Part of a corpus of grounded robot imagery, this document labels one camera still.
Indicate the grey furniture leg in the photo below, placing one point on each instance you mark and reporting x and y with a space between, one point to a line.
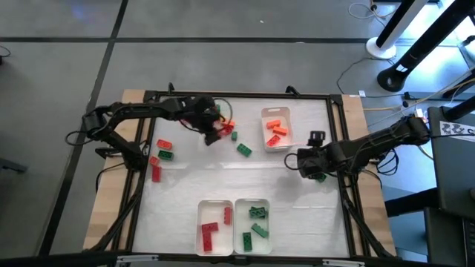
13 165

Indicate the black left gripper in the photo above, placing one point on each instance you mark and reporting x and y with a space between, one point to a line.
202 111

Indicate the black slanted pole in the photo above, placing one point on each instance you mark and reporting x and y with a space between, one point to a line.
460 109

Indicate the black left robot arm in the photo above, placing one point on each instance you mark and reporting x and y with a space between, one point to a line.
148 108

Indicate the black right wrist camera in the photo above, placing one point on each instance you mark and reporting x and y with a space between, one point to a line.
316 138

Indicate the small orange toy brick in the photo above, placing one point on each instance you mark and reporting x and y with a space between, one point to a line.
154 160

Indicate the black aluminium rig frame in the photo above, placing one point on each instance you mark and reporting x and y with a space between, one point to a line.
237 95

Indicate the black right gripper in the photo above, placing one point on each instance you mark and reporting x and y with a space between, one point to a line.
315 161

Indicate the white plastic storage bin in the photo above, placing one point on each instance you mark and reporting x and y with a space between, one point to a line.
276 111
213 211
241 219

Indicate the silver frame bracket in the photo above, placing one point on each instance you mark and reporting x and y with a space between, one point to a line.
137 259
343 263

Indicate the white table mat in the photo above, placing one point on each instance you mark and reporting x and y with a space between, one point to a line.
193 193

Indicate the white printed marker sheet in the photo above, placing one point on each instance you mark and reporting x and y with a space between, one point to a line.
458 130

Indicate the black desk crossbar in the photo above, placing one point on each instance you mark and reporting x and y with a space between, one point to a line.
412 202

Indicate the dark grey desk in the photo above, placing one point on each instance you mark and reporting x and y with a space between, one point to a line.
451 167

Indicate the white pedestal stand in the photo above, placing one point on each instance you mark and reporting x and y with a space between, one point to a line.
380 48

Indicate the black round-base stand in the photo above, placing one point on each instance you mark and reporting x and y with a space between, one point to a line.
393 79

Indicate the white power adapter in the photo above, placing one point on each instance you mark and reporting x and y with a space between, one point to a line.
361 93

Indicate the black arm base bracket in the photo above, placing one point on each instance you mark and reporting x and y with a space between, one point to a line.
107 152

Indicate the black frame clamp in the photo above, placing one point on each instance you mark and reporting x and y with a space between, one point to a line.
292 90
171 88

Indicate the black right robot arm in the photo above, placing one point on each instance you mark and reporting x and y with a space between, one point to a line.
371 146

